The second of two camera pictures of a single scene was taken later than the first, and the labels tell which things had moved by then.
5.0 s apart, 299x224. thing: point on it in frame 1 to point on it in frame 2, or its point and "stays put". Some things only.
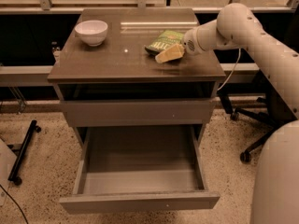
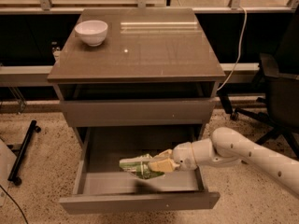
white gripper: (190, 41) to (183, 156)
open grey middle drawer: (137, 168) stays put
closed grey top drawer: (177, 112) stays put
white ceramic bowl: (92, 32) stays put
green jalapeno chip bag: (167, 39) to (138, 167)
